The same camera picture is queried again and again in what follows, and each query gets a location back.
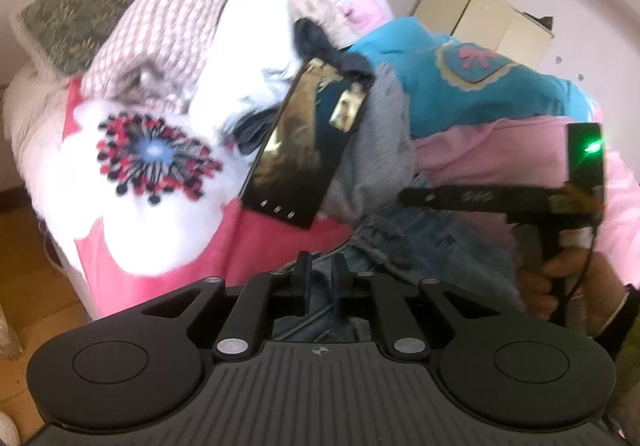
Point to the white mattress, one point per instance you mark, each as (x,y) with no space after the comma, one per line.
(30,126)

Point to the person's right forearm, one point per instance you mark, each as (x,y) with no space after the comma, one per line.
(612,286)

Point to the pink floral bed blanket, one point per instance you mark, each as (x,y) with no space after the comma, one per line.
(165,226)

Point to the cream cabinet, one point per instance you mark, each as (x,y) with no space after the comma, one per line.
(475,11)

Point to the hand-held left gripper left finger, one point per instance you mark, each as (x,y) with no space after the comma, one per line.
(302,286)

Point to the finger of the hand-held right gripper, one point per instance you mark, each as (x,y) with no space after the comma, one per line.
(465,198)

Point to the pink checked cloth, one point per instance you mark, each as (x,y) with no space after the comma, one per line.
(165,26)

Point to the blue denim jeans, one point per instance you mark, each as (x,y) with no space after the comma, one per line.
(430,246)

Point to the pink grey rolled quilt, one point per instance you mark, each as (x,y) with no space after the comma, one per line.
(490,151)

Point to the black and gold printed garment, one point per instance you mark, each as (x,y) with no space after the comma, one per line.
(300,146)

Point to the green patterned pillow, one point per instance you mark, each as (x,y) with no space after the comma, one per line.
(70,21)

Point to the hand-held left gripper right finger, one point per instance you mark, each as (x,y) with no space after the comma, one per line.
(339,286)

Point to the white cloth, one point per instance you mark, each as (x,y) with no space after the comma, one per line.
(250,56)

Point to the person's right hand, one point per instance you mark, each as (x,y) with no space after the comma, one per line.
(575,271)

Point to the grey garment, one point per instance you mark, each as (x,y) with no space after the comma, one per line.
(375,161)

